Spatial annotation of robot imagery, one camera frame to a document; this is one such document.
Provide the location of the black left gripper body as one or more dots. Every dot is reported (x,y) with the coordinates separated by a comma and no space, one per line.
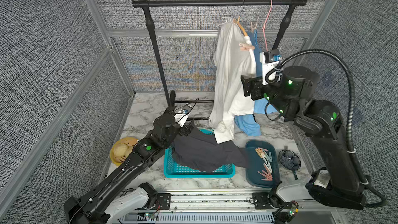
(184,129)

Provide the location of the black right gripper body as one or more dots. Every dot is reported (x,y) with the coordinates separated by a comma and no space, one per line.
(267,92)

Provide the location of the dark grey garment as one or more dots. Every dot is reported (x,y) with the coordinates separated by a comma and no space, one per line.
(200,151)

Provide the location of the white t-shirt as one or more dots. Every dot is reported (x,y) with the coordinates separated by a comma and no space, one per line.
(231,63)

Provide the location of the light blue t-shirt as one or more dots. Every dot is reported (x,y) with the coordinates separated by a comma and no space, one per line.
(247,123)

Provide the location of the yellow wooden hanger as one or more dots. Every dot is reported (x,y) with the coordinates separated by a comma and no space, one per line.
(237,21)

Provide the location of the pink clothes hanger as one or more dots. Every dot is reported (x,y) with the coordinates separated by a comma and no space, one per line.
(265,24)

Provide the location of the grey white hooked clothespin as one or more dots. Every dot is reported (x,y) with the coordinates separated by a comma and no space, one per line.
(226,20)

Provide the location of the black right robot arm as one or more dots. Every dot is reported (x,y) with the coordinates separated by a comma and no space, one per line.
(337,183)

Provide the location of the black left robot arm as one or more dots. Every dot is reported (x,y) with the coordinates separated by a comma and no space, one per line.
(103,205)

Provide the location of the pile of pastel clothespins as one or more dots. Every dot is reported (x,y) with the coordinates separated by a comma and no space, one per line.
(267,172)

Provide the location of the teal plastic basket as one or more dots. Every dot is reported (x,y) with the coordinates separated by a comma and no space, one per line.
(174,170)

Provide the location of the yellow bamboo steamer basket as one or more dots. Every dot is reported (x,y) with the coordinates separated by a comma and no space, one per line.
(121,149)

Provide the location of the dark teal clothespin tray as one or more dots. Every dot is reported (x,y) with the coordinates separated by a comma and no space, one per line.
(256,164)

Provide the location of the dark flower-shaped bowl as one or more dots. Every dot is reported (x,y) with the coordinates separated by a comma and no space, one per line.
(289,160)

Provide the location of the black clothes rack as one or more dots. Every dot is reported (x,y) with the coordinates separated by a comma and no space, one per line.
(146,5)

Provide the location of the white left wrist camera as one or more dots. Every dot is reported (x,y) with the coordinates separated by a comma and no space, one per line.
(182,113)

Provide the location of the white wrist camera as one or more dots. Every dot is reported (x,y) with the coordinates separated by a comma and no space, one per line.
(269,60)
(182,113)

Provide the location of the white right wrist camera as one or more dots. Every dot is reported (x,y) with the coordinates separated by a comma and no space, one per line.
(269,60)

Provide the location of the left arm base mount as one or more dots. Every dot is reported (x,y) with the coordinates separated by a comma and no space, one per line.
(161,201)

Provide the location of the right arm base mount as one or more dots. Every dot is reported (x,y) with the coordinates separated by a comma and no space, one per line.
(260,200)

